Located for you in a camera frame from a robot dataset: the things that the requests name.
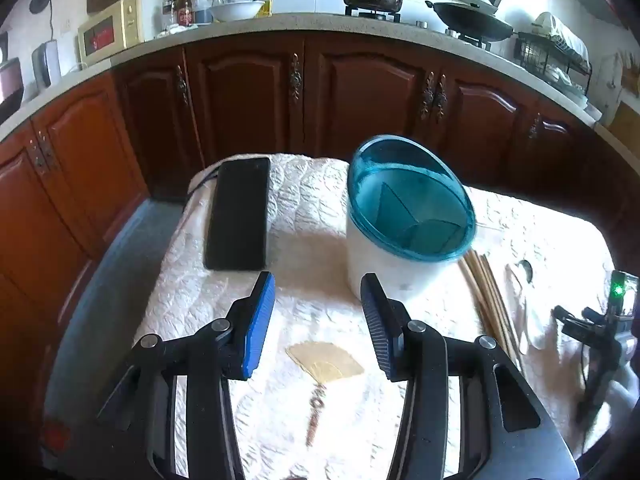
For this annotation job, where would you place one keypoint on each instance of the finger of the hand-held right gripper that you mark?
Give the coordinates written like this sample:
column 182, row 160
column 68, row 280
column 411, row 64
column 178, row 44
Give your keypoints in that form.
column 597, row 360

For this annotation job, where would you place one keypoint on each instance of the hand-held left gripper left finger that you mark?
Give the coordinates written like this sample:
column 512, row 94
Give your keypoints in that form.
column 257, row 325

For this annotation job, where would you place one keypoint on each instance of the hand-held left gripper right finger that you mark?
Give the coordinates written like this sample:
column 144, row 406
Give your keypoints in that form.
column 380, row 330

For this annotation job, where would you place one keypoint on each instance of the white floral utensil holder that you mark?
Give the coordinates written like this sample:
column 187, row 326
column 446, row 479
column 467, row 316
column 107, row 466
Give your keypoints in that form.
column 380, row 270

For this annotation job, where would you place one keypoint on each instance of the wooden chopstick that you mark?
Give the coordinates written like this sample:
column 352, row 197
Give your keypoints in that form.
column 492, row 300
column 500, row 305
column 482, row 295
column 472, row 290

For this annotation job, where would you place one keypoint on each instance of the metal spoon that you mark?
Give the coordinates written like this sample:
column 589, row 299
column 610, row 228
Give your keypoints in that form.
column 523, row 266

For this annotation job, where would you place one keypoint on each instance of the white quilted tablecloth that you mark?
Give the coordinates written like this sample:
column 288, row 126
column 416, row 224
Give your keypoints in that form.
column 310, row 240

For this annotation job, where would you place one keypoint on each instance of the brown wooden base cabinet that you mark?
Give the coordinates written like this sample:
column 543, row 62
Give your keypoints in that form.
column 360, row 90

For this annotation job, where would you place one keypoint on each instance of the row of white plates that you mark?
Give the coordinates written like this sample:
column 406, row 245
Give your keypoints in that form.
column 562, row 35

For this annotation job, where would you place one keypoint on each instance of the grey stone countertop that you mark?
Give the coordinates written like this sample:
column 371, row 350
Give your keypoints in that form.
column 300, row 22

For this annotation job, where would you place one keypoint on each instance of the white bowl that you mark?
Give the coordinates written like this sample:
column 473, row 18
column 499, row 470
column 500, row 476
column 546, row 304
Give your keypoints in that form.
column 237, row 10

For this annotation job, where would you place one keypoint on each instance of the gas stove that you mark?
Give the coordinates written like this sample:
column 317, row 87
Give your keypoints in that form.
column 380, row 14

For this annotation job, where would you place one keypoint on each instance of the black wok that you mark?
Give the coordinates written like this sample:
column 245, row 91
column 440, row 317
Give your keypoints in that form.
column 472, row 21

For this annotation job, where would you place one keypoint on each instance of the clear plastic bottle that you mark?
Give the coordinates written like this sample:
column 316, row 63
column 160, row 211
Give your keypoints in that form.
column 202, row 5

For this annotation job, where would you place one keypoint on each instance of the dark sauce bottle red label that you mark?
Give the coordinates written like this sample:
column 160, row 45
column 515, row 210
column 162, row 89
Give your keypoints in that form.
column 185, row 7

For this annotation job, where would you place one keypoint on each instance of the small glass jar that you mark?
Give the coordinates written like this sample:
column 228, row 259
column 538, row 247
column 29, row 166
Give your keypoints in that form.
column 170, row 9

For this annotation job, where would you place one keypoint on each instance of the cream microwave oven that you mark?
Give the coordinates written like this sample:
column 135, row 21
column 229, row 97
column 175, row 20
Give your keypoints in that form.
column 107, row 30

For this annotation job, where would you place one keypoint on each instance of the black round wall hanger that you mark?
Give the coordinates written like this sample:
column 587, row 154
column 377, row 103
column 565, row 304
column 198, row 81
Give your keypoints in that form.
column 40, row 1

